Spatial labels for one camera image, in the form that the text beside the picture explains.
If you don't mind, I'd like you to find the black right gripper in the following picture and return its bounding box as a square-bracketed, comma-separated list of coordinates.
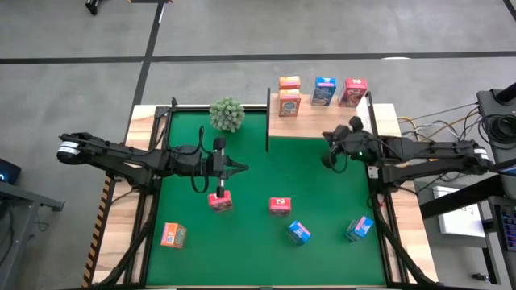
[320, 116, 380, 168]

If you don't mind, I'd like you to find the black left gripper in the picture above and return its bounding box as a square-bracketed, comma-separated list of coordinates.
[201, 137, 250, 198]

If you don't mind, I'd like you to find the red Froot Loops cereal box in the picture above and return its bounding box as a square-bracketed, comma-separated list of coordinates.
[337, 77, 368, 109]
[268, 197, 292, 217]
[207, 189, 235, 213]

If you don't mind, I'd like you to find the blue Rice Krispies cereal box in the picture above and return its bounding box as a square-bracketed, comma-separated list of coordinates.
[345, 214, 375, 242]
[310, 77, 337, 107]
[286, 220, 312, 247]

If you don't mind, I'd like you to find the orange Mini Wheats cereal box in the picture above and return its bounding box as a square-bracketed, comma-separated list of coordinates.
[160, 222, 188, 249]
[277, 89, 302, 118]
[277, 75, 302, 91]

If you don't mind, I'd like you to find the wooden shelf board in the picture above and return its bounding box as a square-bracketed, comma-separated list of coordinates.
[268, 93, 375, 142]

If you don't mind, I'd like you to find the green plant in white pot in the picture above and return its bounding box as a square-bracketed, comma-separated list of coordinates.
[208, 96, 246, 133]

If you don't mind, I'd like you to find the green table mat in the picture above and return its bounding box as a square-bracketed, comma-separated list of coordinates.
[145, 110, 387, 287]

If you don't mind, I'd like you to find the black stand beam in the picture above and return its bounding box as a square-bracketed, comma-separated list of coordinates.
[418, 175, 516, 221]

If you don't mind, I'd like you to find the white paper sheet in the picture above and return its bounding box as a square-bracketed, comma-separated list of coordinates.
[431, 184, 487, 238]

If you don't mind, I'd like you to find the black equipment stand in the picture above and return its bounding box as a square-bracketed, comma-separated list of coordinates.
[475, 82, 516, 162]

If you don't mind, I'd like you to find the yellow black hazard strip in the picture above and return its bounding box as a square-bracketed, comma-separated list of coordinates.
[82, 151, 118, 288]

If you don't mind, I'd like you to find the dark tablet screen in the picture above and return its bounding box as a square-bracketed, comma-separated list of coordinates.
[489, 158, 516, 178]

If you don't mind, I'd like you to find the black keyboard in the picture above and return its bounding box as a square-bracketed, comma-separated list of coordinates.
[493, 203, 516, 253]

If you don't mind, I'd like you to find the grey metal desk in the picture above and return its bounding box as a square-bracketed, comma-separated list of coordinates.
[0, 180, 65, 290]

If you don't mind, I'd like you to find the black device with blue light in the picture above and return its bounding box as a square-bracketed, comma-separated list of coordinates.
[0, 158, 22, 185]

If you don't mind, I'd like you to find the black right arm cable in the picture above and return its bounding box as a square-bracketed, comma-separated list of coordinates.
[328, 148, 350, 174]

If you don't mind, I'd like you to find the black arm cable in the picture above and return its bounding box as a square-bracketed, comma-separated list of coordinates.
[189, 125, 211, 194]
[328, 148, 350, 174]

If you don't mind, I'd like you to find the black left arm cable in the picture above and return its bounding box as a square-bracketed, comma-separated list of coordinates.
[189, 125, 211, 194]

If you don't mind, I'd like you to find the black table frame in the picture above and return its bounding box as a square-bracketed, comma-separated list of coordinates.
[90, 96, 439, 290]

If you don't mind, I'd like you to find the black cable coil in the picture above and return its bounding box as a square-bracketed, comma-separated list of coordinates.
[479, 112, 516, 146]

